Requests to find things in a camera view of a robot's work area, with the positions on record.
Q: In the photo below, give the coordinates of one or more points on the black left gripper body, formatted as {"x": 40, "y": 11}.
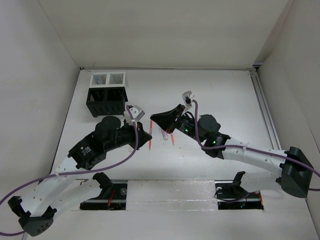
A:
{"x": 126, "y": 135}

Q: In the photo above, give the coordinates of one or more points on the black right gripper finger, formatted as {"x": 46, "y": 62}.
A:
{"x": 166, "y": 125}
{"x": 167, "y": 116}

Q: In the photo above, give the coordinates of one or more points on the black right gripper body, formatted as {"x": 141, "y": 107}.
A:
{"x": 185, "y": 125}

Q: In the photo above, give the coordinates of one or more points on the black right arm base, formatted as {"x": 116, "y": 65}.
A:
{"x": 231, "y": 196}

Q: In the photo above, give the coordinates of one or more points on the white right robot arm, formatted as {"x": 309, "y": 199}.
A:
{"x": 288, "y": 170}

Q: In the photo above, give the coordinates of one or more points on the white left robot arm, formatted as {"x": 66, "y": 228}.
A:
{"x": 38, "y": 209}

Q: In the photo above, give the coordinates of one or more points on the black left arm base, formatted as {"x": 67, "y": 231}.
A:
{"x": 112, "y": 197}

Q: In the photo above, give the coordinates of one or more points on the purple highlighter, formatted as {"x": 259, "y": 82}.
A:
{"x": 165, "y": 135}

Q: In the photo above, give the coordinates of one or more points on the orange double-tip pen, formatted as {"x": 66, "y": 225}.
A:
{"x": 172, "y": 139}

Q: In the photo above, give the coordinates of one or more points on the black mesh organizer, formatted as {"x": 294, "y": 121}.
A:
{"x": 106, "y": 101}

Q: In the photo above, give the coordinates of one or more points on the white mesh organizer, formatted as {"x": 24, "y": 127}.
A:
{"x": 109, "y": 79}

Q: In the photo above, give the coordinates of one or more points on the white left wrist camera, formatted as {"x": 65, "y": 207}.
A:
{"x": 133, "y": 113}

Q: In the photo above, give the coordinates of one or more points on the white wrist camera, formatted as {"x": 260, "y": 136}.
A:
{"x": 133, "y": 113}
{"x": 188, "y": 97}

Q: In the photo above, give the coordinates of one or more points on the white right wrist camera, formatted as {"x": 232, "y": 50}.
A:
{"x": 188, "y": 97}

